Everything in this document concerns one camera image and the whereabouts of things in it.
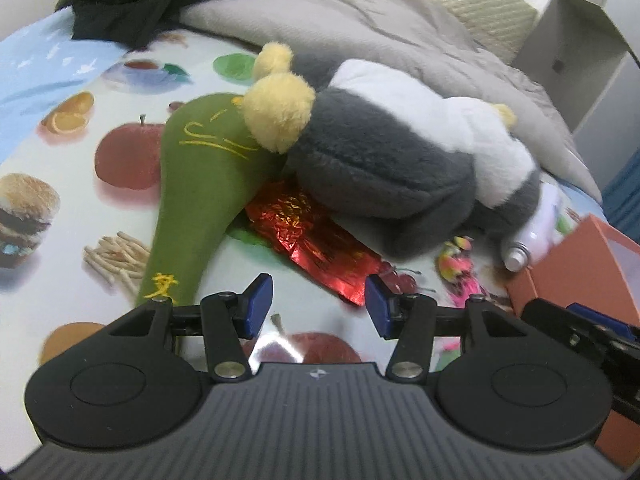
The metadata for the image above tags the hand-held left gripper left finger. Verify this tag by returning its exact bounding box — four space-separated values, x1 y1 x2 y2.
107 273 275 383

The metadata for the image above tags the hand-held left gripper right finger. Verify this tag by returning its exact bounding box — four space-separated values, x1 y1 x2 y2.
364 274 531 382

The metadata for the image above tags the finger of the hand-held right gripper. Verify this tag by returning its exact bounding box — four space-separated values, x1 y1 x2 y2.
567 302 633 337
520 297 612 357

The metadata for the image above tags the orange cardboard box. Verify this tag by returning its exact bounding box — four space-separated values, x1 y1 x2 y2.
503 213 640 472

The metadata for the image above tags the grey penguin plush toy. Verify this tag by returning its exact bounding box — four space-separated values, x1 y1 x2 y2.
242 42 544 262

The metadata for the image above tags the red foil wrapper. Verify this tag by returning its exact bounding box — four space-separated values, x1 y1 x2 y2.
243 179 384 307

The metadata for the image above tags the white spray can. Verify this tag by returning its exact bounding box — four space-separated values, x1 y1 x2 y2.
501 182 565 274

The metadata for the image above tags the blue curtain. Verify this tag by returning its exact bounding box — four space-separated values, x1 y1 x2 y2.
599 149 640 242

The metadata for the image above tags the green long plush toy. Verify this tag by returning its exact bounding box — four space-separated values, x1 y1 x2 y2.
133 92 282 309

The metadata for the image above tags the food printed mat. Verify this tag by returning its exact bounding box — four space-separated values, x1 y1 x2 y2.
0 29 601 377

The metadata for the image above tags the white cabinet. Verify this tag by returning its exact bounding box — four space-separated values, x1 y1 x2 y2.
509 0 634 134

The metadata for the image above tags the grey blanket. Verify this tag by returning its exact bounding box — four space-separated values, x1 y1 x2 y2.
179 0 604 207

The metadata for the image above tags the beige knit pillow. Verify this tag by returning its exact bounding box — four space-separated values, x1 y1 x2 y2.
329 0 544 67

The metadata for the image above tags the light blue cloth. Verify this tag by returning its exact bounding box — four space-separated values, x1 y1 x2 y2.
0 9 127 137

